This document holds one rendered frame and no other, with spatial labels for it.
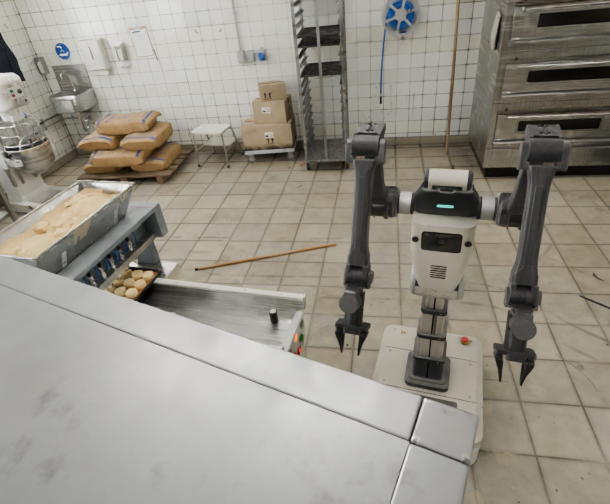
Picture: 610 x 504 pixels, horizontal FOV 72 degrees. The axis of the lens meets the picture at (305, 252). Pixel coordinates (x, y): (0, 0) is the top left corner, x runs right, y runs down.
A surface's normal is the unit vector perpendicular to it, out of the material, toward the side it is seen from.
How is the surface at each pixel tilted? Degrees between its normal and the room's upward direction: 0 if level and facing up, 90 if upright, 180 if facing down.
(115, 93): 90
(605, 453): 0
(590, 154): 90
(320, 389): 0
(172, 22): 90
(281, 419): 0
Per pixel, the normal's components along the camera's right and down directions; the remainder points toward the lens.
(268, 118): -0.24, 0.62
